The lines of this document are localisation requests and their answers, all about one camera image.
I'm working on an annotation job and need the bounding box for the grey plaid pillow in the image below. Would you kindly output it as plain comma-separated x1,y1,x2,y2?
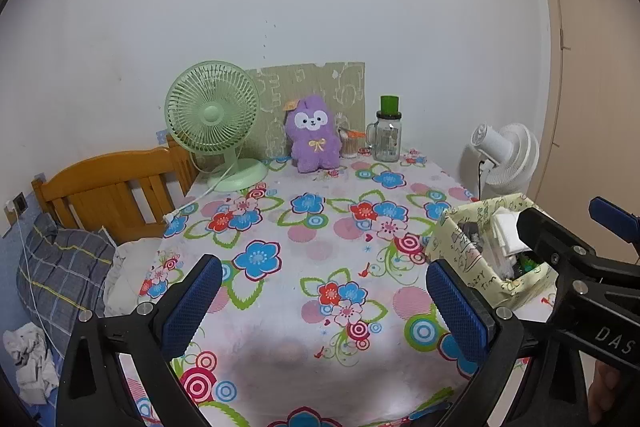
15,212,118,350

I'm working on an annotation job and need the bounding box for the person's right hand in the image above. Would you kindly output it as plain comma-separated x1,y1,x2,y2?
587,359,623,425

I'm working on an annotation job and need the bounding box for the white soft pack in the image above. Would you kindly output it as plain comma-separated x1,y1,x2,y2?
490,212,531,258

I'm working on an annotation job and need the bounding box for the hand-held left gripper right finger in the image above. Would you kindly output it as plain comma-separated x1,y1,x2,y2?
425,258,589,427

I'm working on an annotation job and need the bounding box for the beige door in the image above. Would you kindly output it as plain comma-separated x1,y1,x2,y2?
525,0,640,263

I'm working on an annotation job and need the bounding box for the wooden bed headboard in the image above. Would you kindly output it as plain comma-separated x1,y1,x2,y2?
31,137,198,243

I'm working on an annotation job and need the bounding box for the green patterned board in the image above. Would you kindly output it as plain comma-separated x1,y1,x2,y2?
245,62,366,160

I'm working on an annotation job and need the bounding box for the glass mug jar green lid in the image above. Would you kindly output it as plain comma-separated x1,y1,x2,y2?
365,95,403,162

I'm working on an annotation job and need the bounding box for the crumpled white cloth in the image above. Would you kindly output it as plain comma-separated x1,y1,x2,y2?
2,324,58,405

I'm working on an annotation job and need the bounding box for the white fan power cable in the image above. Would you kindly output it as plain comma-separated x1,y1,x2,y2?
162,157,236,225

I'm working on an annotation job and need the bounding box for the white standing fan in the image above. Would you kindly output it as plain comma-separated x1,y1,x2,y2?
460,123,541,200

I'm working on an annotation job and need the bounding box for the yellow cartoon storage box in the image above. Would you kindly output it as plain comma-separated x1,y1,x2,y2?
425,193,558,310

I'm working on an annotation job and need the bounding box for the white blanket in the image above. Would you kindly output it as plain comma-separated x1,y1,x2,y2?
102,239,166,318

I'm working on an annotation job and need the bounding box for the white charger cable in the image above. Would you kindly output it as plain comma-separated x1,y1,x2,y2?
5,202,51,338

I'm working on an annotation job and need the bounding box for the blue bed sheet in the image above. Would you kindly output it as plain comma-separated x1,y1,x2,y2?
0,342,71,427

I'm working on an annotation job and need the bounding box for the cotton swab jar orange lid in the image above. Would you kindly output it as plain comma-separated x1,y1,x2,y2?
339,127,363,159

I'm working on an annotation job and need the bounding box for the green desk fan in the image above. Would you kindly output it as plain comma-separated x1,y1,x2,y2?
164,61,270,192

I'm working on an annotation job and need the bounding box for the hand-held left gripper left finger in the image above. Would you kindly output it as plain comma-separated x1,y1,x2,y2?
56,253,224,427

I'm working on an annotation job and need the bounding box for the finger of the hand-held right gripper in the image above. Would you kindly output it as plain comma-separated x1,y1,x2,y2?
516,206,608,303
588,197,640,264

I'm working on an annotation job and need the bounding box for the purple plush toy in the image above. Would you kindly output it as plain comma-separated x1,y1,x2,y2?
284,94,343,174

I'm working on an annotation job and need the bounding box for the floral tablecloth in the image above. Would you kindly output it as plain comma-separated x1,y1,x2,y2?
135,152,556,427

